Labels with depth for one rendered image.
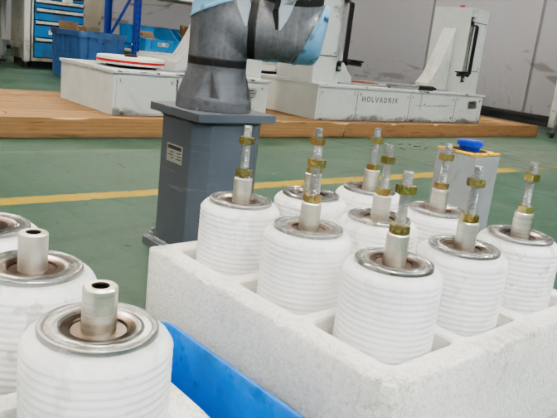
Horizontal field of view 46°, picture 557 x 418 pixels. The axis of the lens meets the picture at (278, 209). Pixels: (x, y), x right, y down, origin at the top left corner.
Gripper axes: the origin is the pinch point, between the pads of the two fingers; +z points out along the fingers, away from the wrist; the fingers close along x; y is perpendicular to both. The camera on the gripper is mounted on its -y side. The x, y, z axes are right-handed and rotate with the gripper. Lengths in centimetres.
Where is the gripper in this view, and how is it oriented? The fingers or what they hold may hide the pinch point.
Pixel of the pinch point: (260, 15)
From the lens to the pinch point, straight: 76.8
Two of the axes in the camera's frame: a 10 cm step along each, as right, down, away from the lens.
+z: -1.1, 9.6, 2.4
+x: 9.2, 0.1, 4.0
